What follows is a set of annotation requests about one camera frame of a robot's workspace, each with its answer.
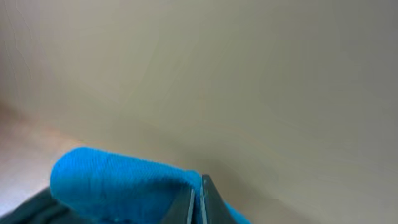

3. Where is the black garment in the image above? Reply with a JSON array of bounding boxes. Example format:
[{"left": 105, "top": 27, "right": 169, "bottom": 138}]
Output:
[{"left": 1, "top": 187, "right": 93, "bottom": 224}]

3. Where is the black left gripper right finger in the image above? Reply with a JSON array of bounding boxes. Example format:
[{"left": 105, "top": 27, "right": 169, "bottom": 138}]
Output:
[{"left": 200, "top": 175, "right": 237, "bottom": 224}]

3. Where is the blue polo shirt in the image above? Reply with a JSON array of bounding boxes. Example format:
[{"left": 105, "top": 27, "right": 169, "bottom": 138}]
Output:
[{"left": 50, "top": 147, "right": 248, "bottom": 224}]

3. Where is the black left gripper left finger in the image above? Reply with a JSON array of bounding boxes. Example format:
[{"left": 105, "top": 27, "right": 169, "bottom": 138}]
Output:
[{"left": 160, "top": 185, "right": 195, "bottom": 224}]

